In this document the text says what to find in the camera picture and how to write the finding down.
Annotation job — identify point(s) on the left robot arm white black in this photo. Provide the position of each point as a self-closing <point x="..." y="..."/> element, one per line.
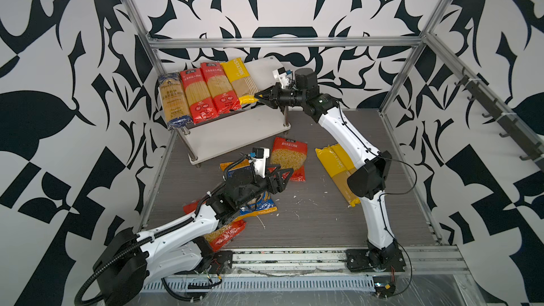
<point x="132" y="260"/>

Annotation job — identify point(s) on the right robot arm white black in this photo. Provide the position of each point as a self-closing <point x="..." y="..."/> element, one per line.
<point x="372" y="166"/>

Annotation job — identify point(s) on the blue gold spaghetti pack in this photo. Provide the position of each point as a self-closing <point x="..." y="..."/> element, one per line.
<point x="174" y="102"/>

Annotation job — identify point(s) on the yellow Pastatime spaghetti pack front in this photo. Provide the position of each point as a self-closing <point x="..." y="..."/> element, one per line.
<point x="241" y="80"/>

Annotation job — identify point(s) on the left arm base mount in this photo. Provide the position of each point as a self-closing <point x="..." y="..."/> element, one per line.
<point x="210" y="261"/>

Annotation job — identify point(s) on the yellow pastatime spaghetti pack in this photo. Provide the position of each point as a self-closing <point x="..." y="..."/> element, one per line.
<point x="344" y="157"/>
<point x="241" y="80"/>
<point x="338" y="173"/>

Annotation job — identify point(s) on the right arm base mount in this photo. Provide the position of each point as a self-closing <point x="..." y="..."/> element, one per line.
<point x="389" y="259"/>

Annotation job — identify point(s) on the red spaghetti pack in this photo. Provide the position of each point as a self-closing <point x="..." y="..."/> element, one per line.
<point x="220" y="88"/>
<point x="198" y="96"/>

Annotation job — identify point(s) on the white two-tier shelf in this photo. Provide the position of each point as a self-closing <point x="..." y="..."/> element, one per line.
<point x="232" y="131"/>

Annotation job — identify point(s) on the white slotted cable duct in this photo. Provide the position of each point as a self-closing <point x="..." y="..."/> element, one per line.
<point x="363" y="284"/>

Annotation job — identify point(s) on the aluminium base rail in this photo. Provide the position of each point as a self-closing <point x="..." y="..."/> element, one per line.
<point x="420" y="260"/>

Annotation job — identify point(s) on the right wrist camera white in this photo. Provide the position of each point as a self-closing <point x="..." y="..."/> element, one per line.
<point x="284" y="77"/>

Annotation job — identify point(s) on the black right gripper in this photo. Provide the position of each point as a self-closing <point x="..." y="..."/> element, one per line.
<point x="275" y="93"/>

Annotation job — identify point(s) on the red macaroni bag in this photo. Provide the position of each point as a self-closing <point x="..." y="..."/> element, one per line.
<point x="223" y="236"/>
<point x="290" y="154"/>

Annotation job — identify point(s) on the blue orecchiette pasta bag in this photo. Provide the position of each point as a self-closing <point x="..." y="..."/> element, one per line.
<point x="259" y="206"/>

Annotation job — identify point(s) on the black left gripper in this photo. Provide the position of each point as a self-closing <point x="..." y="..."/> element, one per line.
<point x="280" y="185"/>

